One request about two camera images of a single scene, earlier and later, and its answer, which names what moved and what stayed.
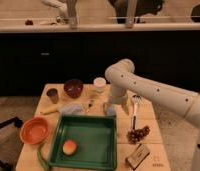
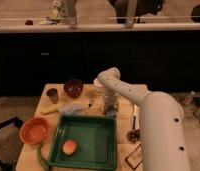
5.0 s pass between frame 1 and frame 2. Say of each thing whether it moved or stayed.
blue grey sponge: stayed
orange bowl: stayed
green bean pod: stayed
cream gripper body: moved
